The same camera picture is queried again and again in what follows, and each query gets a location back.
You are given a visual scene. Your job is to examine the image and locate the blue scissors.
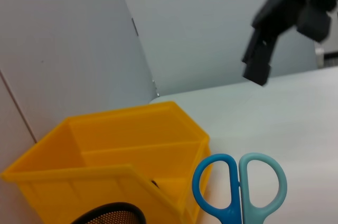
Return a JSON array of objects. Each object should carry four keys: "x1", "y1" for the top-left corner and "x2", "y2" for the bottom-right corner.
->
[{"x1": 192, "y1": 152, "x2": 288, "y2": 224}]

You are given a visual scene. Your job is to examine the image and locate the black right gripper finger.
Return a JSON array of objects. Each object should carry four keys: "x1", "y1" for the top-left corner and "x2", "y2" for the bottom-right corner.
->
[
  {"x1": 241, "y1": 30, "x2": 278, "y2": 87},
  {"x1": 297, "y1": 0, "x2": 332, "y2": 42}
]

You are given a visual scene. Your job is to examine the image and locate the black mesh pen cup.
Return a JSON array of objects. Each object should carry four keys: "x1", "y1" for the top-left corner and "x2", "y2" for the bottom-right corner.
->
[{"x1": 70, "y1": 202, "x2": 146, "y2": 224}]

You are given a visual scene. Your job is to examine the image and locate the yellow plastic bin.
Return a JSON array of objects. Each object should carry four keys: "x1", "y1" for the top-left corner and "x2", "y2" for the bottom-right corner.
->
[{"x1": 0, "y1": 101, "x2": 212, "y2": 224}]

